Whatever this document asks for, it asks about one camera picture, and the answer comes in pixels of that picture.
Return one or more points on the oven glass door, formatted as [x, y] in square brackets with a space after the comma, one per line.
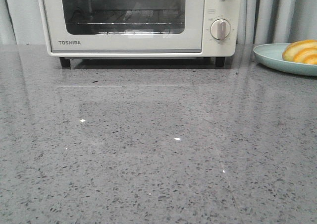
[62, 38]

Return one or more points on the golden croissant bread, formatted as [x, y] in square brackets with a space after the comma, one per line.
[301, 52]

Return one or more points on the lower oven knob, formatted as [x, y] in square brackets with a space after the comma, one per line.
[220, 29]

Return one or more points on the cream Toshiba toaster oven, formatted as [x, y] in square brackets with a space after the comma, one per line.
[211, 47]

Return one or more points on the light green plate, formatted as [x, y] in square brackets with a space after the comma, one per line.
[270, 55]

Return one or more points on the grey curtain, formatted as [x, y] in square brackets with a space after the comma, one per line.
[277, 21]

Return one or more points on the metal wire oven rack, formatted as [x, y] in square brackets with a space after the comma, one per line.
[156, 21]

